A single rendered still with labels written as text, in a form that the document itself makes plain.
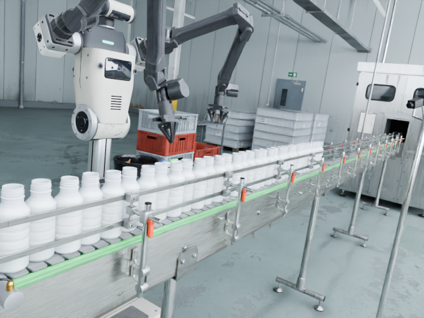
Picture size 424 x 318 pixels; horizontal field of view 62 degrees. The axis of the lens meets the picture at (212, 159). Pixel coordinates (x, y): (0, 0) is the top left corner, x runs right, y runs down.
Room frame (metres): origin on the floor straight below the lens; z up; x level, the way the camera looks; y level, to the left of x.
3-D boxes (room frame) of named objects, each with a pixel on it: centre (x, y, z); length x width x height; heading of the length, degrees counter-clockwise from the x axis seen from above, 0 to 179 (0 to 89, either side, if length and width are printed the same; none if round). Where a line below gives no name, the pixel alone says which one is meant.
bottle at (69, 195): (0.72, 0.30, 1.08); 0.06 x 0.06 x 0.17
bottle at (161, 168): (0.97, 0.14, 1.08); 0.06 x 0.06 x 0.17
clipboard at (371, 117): (5.35, -2.25, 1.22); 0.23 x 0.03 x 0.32; 57
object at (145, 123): (3.92, 0.53, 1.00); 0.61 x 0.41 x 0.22; 154
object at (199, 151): (4.56, 0.23, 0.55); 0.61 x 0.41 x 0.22; 149
